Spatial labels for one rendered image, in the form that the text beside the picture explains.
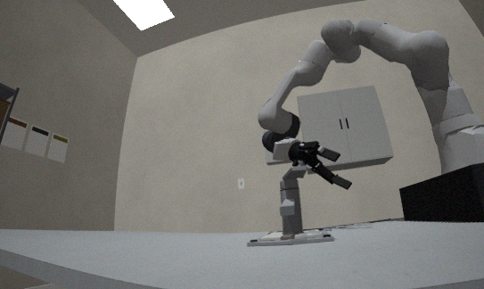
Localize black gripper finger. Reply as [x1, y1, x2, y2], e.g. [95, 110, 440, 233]
[307, 161, 352, 190]
[298, 141, 340, 162]

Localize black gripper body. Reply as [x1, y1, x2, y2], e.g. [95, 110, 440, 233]
[288, 142, 319, 166]

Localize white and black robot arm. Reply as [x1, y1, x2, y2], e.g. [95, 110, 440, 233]
[258, 18, 484, 175]

